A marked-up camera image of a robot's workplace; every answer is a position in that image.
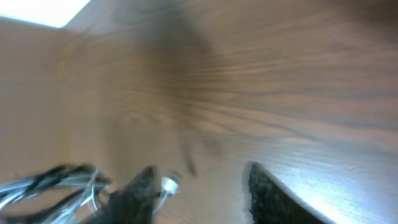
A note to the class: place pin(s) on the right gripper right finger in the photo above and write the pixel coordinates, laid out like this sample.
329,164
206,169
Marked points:
270,201

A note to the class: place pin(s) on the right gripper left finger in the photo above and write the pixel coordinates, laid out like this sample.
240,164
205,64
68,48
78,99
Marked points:
133,204

